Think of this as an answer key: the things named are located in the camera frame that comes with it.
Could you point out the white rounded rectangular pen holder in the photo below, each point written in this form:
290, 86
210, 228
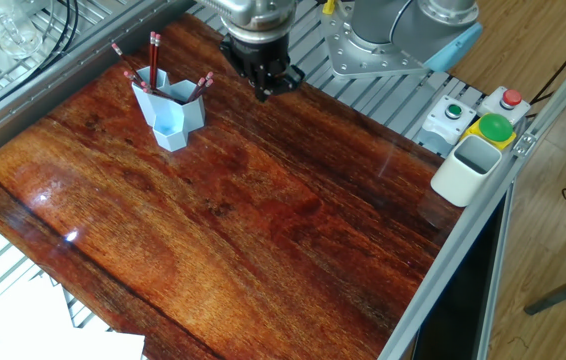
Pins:
458, 180

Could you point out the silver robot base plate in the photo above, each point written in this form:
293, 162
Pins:
358, 55

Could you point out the large white paper sheet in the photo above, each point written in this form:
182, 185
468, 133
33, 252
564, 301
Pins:
13, 335

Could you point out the clear plastic container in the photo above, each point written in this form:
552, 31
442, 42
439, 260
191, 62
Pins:
8, 28

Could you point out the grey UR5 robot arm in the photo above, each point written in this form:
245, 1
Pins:
413, 25

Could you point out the white control button box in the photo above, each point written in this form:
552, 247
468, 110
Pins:
441, 125

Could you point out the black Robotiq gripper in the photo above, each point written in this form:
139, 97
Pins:
255, 55

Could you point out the brown wood-grain board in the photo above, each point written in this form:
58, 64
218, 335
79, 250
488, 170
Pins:
343, 220

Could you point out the light blue hexagonal pen holder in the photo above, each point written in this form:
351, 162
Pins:
168, 125

